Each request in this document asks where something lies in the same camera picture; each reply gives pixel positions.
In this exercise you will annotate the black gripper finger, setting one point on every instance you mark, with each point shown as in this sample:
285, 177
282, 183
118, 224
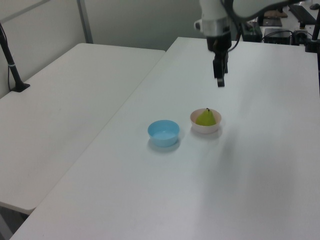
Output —
219, 70
226, 63

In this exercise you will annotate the black keyboard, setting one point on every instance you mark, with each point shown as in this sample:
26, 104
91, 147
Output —
302, 13

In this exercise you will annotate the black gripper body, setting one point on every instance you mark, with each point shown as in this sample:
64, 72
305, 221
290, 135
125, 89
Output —
218, 43

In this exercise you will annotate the black electronics box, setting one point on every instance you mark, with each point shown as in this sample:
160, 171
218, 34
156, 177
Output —
277, 35

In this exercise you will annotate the black clamped camera stand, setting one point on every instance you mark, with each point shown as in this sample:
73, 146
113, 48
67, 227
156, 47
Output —
313, 37

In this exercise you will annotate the grey metal partition post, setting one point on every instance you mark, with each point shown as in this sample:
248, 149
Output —
85, 21

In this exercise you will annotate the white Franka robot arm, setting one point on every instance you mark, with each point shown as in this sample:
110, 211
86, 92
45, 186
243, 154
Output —
212, 10

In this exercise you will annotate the white side table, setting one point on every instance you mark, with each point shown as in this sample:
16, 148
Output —
62, 112

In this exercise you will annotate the green pear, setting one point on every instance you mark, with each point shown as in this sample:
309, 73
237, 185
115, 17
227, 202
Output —
205, 119

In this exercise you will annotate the blue plastic bowl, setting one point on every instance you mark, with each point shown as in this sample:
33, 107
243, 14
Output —
163, 136

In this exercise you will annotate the black camera stand with base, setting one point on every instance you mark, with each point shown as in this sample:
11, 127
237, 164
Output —
11, 65

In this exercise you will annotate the grey metal device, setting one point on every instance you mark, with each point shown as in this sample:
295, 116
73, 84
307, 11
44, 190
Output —
300, 37

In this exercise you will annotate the pink plastic bowl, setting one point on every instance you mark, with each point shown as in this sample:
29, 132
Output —
205, 129

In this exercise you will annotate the black box with green parts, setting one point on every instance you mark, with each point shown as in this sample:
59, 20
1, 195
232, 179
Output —
251, 32

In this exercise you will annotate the flat black device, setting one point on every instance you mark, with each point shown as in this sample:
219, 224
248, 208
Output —
272, 22

